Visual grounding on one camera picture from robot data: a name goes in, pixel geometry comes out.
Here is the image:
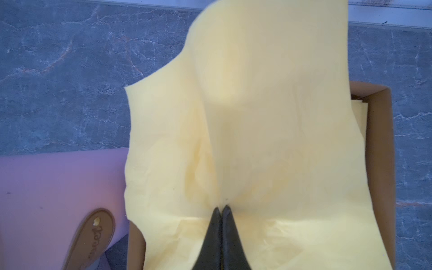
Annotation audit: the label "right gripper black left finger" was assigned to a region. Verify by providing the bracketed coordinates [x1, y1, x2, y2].
[192, 208, 223, 270]

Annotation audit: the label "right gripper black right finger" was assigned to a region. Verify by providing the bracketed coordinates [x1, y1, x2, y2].
[222, 205, 251, 270]

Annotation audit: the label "brown paper straw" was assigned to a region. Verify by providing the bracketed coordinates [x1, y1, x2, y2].
[63, 208, 115, 270]

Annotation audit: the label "yellow napkin sheets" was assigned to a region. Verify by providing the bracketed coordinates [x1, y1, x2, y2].
[125, 1, 396, 270]

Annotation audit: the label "pink cup holder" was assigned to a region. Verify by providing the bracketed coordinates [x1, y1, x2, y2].
[1, 148, 129, 270]

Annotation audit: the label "yellow napkins stack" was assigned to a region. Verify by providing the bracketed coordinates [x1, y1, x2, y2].
[352, 100, 369, 141]

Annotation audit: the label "brown cardboard napkin box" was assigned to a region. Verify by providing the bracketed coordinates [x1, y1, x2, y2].
[125, 82, 395, 270]

